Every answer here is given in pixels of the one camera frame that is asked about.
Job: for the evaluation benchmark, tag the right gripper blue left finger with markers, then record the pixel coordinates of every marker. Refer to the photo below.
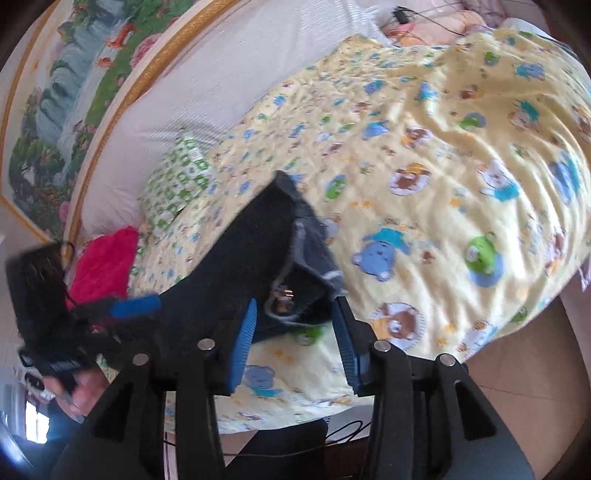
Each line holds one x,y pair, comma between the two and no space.
236,340

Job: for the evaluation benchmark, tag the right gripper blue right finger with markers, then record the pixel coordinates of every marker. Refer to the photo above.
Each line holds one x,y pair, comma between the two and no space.
353,338

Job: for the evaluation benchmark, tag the black pants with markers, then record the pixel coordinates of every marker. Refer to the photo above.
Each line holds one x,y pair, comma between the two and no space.
274,254

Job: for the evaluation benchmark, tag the gold framed landscape painting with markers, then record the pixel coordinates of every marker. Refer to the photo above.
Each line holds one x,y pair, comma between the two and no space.
69,79

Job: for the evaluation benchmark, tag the green patterned white pillow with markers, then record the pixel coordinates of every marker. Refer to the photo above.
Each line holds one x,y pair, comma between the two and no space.
182,175

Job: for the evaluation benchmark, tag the left hand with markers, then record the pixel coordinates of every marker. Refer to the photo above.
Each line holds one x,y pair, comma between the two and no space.
90,386

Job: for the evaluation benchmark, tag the white striped headboard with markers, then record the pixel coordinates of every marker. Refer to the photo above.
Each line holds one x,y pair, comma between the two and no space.
208,92

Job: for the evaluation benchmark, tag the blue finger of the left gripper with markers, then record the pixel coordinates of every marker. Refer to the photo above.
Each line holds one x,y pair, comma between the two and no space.
135,307

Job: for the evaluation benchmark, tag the pink pillow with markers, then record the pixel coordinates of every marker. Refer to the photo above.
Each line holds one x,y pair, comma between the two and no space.
433,31

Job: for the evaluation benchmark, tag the yellow cartoon bear quilt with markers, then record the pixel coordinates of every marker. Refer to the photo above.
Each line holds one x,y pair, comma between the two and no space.
453,183

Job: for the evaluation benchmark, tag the red plush pillow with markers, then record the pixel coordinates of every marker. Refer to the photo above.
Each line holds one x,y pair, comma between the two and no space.
104,267

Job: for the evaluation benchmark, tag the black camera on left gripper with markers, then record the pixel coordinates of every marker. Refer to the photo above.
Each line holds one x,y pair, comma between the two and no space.
36,281

